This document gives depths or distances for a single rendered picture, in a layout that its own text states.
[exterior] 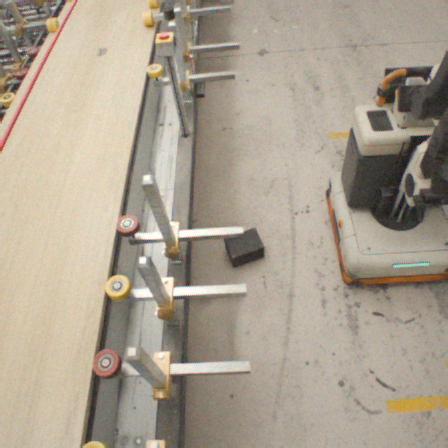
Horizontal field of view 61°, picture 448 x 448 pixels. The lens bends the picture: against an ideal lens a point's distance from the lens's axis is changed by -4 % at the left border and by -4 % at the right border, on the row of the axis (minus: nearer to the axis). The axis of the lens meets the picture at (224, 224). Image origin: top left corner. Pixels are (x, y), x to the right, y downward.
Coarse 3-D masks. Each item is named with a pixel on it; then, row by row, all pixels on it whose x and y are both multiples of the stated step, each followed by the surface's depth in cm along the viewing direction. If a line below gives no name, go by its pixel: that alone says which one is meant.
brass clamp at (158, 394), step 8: (160, 352) 118; (168, 352) 118; (160, 360) 117; (168, 360) 117; (160, 368) 115; (168, 368) 115; (168, 376) 114; (168, 384) 113; (152, 392) 113; (160, 392) 111; (168, 392) 112; (160, 400) 113
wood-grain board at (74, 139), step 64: (128, 0) 255; (64, 64) 213; (128, 64) 205; (0, 128) 184; (64, 128) 178; (128, 128) 173; (0, 192) 157; (64, 192) 153; (0, 256) 137; (64, 256) 135; (0, 320) 122; (64, 320) 120; (0, 384) 110; (64, 384) 108
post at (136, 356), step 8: (128, 352) 90; (136, 352) 90; (144, 352) 94; (128, 360) 90; (136, 360) 90; (144, 360) 94; (152, 360) 100; (136, 368) 95; (144, 368) 95; (152, 368) 100; (144, 376) 102; (152, 376) 102; (160, 376) 107; (152, 384) 109; (160, 384) 109
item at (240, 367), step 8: (128, 368) 117; (176, 368) 116; (184, 368) 116; (192, 368) 115; (200, 368) 115; (208, 368) 115; (216, 368) 115; (224, 368) 115; (232, 368) 114; (240, 368) 114; (248, 368) 114; (120, 376) 117; (128, 376) 117; (136, 376) 117
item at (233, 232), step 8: (160, 232) 147; (184, 232) 146; (192, 232) 146; (200, 232) 145; (208, 232) 145; (216, 232) 145; (224, 232) 144; (232, 232) 144; (240, 232) 144; (136, 240) 146; (144, 240) 146; (152, 240) 146; (160, 240) 147; (184, 240) 147; (192, 240) 147; (200, 240) 147
